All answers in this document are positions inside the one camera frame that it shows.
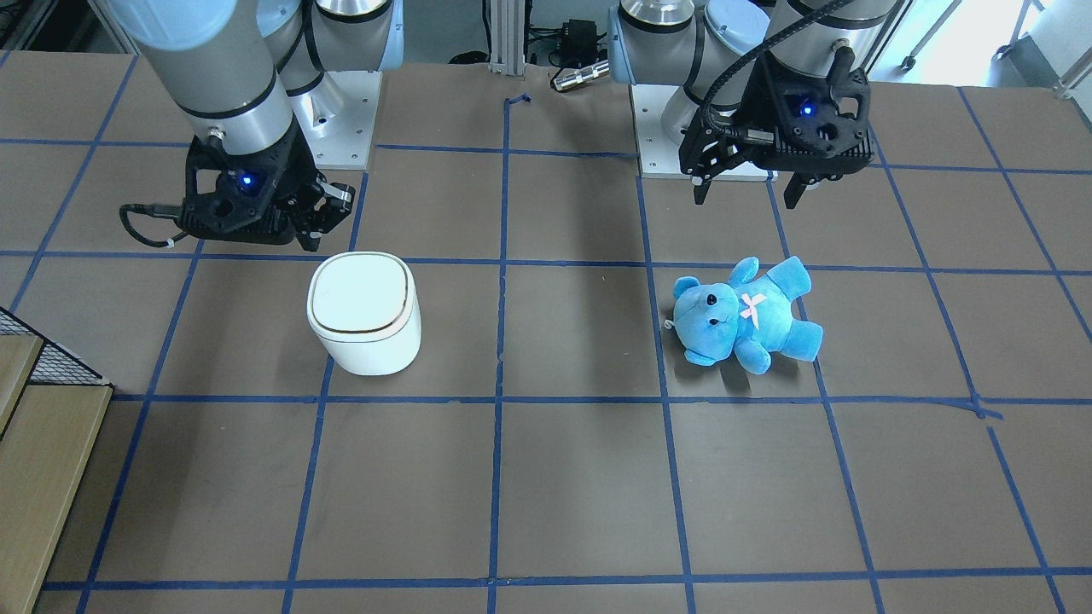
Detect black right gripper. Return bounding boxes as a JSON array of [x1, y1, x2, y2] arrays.
[[177, 120, 356, 252]]

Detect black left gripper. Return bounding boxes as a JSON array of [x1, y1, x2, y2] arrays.
[[679, 51, 874, 210]]

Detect white trash can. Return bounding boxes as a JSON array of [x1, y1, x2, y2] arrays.
[[305, 252, 422, 376]]

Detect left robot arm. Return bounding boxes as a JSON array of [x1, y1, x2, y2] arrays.
[[607, 1, 897, 209]]

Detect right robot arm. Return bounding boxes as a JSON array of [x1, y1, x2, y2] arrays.
[[107, 1, 405, 252]]

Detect blue teddy bear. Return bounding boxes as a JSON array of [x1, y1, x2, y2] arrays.
[[665, 256, 823, 374]]

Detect silver metal cylinder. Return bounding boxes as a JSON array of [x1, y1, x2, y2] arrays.
[[549, 60, 612, 93]]

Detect black power adapter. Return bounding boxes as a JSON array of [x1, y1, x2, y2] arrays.
[[558, 19, 598, 57]]

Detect wooden shelf with mesh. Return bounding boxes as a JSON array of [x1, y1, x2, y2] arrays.
[[1, 310, 112, 613]]

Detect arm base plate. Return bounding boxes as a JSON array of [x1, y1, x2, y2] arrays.
[[631, 84, 769, 182], [289, 72, 383, 172]]

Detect aluminium frame post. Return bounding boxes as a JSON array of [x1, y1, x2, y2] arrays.
[[483, 1, 529, 80]]

